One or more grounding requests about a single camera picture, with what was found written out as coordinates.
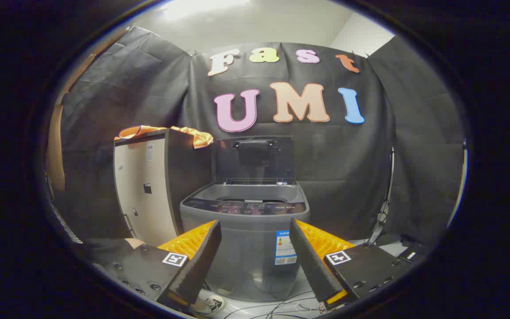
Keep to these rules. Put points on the black floor box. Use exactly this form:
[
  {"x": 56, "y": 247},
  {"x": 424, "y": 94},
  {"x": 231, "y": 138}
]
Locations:
[{"x": 412, "y": 254}]

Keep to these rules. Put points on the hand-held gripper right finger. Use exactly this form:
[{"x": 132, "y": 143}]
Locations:
[{"x": 312, "y": 266}]

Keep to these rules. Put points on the dark washing machine lid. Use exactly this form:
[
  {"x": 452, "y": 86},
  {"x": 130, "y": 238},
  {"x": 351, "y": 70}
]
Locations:
[{"x": 255, "y": 153}]

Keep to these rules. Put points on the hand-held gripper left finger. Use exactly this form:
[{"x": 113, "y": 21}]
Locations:
[{"x": 197, "y": 266}]

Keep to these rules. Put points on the orange garment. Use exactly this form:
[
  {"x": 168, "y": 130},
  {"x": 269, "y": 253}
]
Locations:
[{"x": 199, "y": 137}]

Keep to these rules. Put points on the grey washing machine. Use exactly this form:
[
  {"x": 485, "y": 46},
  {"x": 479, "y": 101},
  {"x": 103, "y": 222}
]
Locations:
[{"x": 250, "y": 248}]

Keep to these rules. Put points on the person's sneaker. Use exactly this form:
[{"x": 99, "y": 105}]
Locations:
[{"x": 213, "y": 305}]

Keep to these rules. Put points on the white and dark cabinet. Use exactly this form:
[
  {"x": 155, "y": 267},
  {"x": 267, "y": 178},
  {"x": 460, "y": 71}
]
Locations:
[{"x": 144, "y": 199}]

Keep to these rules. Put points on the black backdrop cloth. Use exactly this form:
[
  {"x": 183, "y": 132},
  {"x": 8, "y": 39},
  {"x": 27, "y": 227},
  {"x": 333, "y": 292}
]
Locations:
[{"x": 326, "y": 155}]

